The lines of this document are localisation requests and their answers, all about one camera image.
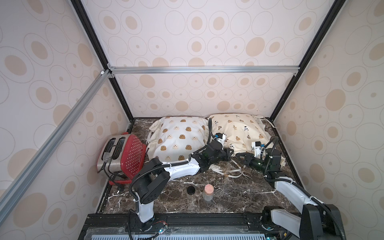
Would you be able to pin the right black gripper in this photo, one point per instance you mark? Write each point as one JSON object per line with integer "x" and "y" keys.
{"x": 244, "y": 156}

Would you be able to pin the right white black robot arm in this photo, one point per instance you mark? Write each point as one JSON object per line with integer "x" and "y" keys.
{"x": 317, "y": 220}

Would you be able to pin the diagonal silver aluminium bar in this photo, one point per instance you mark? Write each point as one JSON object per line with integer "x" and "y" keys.
{"x": 23, "y": 181}

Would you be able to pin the pink lid glass jar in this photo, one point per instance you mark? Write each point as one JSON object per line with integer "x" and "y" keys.
{"x": 208, "y": 192}

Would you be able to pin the black lid glass jar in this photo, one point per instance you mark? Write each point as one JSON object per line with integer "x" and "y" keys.
{"x": 191, "y": 193}

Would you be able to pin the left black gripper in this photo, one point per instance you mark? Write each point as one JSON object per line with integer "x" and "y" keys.
{"x": 227, "y": 155}

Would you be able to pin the black frame post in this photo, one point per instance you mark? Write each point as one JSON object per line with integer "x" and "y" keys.
{"x": 96, "y": 44}
{"x": 329, "y": 19}

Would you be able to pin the cream pillow bear panda print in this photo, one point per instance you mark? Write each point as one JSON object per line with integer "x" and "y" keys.
{"x": 241, "y": 130}

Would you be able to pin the right black frame post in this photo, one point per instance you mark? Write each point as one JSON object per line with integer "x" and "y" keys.
{"x": 329, "y": 19}

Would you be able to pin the red silver toaster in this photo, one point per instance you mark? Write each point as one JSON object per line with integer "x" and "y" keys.
{"x": 121, "y": 158}

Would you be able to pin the left black frame post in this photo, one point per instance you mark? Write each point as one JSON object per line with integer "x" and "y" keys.
{"x": 96, "y": 44}

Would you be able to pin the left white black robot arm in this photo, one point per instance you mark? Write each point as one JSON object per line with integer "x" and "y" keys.
{"x": 149, "y": 183}

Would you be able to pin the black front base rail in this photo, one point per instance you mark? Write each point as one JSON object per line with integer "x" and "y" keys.
{"x": 181, "y": 224}

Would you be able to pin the horizontal silver aluminium bar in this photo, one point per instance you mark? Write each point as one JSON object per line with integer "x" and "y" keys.
{"x": 203, "y": 70}

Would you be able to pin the white pillow brown bear print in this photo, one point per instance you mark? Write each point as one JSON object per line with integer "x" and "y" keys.
{"x": 174, "y": 138}

